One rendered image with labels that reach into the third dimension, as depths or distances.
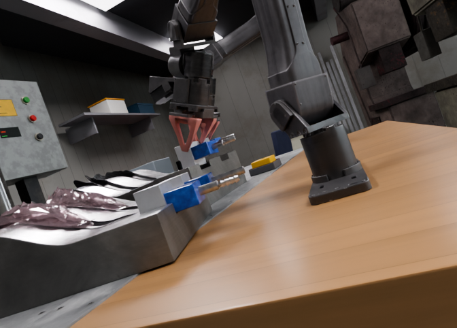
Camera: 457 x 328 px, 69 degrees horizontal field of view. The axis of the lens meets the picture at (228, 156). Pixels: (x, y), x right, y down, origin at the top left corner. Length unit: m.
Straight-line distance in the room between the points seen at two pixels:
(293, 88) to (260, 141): 6.95
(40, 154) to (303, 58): 1.26
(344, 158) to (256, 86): 6.98
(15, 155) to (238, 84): 6.37
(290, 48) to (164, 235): 0.29
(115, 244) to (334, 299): 0.25
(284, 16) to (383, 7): 4.48
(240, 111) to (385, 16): 3.75
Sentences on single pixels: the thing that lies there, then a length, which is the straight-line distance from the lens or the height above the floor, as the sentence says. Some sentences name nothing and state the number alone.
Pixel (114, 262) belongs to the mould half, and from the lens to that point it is 0.40.
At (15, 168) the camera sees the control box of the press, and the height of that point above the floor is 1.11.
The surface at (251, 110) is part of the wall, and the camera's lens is 7.42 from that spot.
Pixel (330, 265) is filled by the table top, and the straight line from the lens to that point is 0.24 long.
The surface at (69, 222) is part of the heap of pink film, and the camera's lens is 0.49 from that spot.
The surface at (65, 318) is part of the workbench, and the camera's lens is 0.36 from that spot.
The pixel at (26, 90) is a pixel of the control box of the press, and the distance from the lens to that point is 1.66.
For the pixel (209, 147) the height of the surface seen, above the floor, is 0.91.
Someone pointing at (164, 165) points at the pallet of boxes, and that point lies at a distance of 3.93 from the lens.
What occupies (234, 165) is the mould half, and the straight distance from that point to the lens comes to 0.85.
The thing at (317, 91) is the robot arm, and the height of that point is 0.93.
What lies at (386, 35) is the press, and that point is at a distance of 4.87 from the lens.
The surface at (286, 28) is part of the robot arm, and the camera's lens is 0.48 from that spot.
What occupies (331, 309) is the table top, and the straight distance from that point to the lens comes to 0.21.
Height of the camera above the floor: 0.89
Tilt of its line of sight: 1 degrees down
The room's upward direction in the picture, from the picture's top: 20 degrees counter-clockwise
